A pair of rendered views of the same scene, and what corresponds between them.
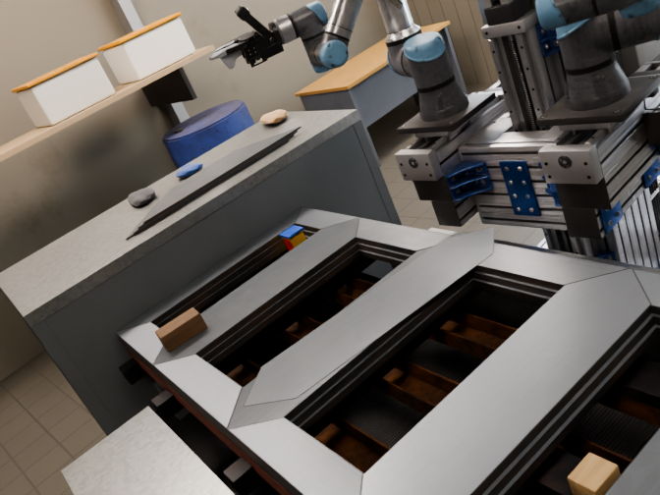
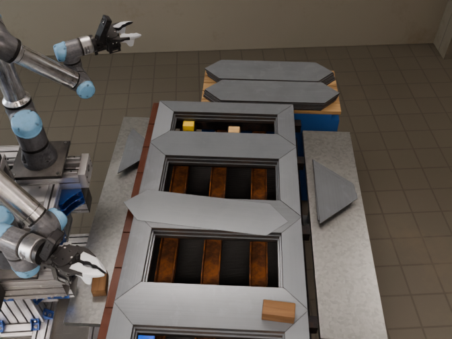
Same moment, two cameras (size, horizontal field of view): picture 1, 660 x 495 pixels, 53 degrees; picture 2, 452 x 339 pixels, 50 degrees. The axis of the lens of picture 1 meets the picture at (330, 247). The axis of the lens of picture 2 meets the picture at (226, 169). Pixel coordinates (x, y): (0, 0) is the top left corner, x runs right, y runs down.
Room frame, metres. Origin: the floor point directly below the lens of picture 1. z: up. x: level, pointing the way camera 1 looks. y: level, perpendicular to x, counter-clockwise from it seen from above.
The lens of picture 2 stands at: (2.44, 0.71, 2.58)
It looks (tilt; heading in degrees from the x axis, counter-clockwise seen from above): 47 degrees down; 210
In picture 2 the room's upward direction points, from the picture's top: straight up
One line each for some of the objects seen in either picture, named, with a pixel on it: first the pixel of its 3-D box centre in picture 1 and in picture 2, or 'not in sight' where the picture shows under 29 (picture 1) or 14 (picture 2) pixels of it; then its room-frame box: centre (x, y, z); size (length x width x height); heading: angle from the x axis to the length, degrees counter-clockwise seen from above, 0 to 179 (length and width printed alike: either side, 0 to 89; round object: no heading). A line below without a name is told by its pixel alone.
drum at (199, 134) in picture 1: (232, 178); not in sight; (4.37, 0.41, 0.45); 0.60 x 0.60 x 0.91
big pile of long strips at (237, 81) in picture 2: not in sight; (270, 84); (0.27, -0.22, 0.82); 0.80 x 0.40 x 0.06; 117
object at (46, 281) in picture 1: (179, 196); not in sight; (2.33, 0.42, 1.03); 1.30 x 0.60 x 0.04; 117
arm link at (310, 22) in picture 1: (307, 20); (11, 240); (2.04, -0.22, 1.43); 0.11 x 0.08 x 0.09; 97
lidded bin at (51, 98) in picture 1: (65, 91); not in sight; (4.08, 1.03, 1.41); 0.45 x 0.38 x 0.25; 123
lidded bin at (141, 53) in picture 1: (148, 49); not in sight; (4.40, 0.52, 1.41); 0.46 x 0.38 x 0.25; 123
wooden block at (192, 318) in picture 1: (181, 329); (278, 311); (1.60, 0.45, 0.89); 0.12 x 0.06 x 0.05; 112
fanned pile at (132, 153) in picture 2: not in sight; (136, 150); (1.02, -0.67, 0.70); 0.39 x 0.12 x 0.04; 27
